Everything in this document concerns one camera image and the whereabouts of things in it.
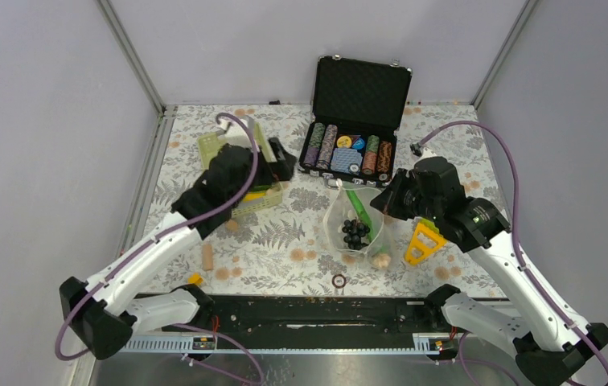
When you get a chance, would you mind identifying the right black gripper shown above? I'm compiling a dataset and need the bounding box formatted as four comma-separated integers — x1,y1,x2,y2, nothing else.
370,167,442,222

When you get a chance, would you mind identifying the long green pepper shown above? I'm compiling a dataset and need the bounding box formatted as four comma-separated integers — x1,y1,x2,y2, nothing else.
343,186,391,257

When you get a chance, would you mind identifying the clear zip top bag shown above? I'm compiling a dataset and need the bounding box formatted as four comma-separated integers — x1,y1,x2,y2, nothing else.
324,179,392,269

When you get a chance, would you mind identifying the garlic bulb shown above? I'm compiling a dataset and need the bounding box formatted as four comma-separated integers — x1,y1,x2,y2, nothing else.
373,253,392,269

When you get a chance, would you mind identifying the black grape bunch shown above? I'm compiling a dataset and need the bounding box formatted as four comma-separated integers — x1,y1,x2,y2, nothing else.
341,219,372,250

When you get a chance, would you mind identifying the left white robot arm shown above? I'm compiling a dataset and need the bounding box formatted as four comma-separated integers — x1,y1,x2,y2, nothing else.
55,138,297,360

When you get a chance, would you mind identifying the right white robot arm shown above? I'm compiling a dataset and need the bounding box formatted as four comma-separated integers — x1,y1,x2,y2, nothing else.
371,156,608,385

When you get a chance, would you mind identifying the yellow plastic triangle tool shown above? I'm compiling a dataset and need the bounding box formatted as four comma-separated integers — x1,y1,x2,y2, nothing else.
404,219,447,266

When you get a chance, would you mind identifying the yellow banana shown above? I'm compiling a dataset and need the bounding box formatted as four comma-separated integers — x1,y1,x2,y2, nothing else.
243,190,270,202

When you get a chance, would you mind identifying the light green plastic basket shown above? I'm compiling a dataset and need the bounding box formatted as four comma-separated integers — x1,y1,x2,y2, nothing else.
197,116,283,217

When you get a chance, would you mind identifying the black poker chip case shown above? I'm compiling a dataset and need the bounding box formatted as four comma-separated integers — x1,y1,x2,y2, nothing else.
298,55,413,187

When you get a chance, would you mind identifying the wooden cylinder block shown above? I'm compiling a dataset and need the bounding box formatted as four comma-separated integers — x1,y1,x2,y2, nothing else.
201,243,214,271

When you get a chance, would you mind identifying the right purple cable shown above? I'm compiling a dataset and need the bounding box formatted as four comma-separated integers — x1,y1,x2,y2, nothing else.
409,120,608,386

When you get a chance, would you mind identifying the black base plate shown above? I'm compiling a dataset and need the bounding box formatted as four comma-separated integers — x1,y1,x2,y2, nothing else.
123,295,462,354

